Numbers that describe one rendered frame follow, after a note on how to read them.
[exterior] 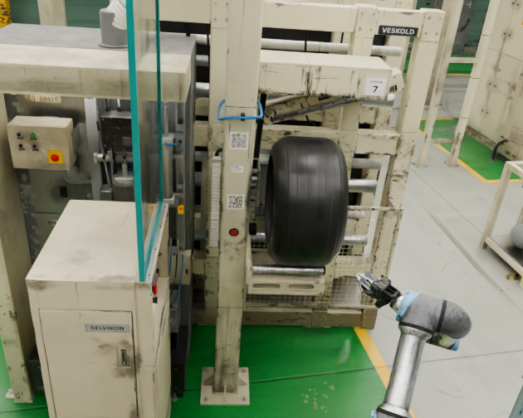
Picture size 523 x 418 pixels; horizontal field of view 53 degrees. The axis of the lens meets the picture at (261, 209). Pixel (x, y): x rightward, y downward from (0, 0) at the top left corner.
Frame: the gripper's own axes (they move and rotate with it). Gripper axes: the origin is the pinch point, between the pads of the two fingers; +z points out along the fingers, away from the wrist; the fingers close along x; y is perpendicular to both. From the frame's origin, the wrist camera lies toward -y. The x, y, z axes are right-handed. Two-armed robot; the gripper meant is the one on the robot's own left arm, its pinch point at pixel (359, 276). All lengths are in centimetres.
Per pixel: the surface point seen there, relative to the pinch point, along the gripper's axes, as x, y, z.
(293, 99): -36, 38, 74
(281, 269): 17.0, -7.9, 31.5
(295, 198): 7.6, 35.0, 28.9
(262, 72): -21, 61, 76
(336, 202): -4.4, 31.2, 17.5
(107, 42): 25, 80, 122
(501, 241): -200, -167, 7
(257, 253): 10, -26, 58
